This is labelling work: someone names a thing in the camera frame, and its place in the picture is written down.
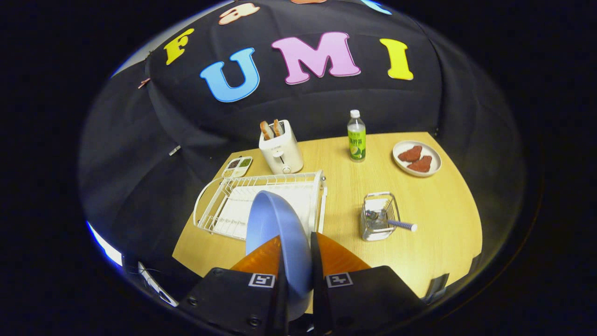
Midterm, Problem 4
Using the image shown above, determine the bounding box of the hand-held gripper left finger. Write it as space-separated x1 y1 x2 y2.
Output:
180 235 290 336

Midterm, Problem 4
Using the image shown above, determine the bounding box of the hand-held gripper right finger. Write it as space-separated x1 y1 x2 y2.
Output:
310 232 426 336

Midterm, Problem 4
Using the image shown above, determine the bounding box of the blue plate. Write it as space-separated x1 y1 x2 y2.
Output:
245 190 314 322

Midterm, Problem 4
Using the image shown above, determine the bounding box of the metal wire basket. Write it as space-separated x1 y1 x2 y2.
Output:
360 192 401 242

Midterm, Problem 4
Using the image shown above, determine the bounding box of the white wire dish rack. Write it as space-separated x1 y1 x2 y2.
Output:
193 170 328 241

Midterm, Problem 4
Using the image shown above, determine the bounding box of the spoon with checkered handle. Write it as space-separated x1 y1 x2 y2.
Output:
366 210 418 233

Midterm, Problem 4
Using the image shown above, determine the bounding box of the small white plate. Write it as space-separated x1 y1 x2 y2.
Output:
392 140 442 178

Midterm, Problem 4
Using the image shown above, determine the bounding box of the white keyboard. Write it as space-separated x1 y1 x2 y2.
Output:
137 261 179 307

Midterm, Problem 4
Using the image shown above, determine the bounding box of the white divided condiment tray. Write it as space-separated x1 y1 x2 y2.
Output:
222 156 254 179

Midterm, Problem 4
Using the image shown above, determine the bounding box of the white toaster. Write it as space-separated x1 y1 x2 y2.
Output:
258 119 305 175

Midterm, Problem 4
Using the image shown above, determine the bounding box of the green label drink bottle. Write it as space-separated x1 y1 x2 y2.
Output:
347 110 367 162

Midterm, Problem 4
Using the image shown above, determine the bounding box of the red meat piece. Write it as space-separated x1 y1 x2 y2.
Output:
397 145 423 163
407 155 433 173

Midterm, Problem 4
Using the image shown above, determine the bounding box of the computer monitor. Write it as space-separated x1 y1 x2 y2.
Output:
86 221 125 267

